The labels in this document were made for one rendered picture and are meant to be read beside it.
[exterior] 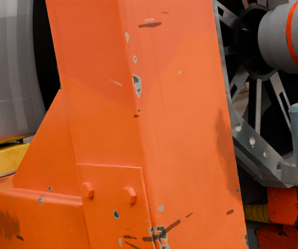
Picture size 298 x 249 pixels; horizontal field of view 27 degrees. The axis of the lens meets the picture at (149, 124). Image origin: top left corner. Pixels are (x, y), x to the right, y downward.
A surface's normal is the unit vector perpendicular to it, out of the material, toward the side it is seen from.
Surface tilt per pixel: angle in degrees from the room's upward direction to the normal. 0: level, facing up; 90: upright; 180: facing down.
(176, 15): 90
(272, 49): 101
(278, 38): 86
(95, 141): 90
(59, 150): 90
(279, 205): 80
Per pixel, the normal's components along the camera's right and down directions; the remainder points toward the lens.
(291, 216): -0.76, 0.04
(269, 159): 0.65, -0.01
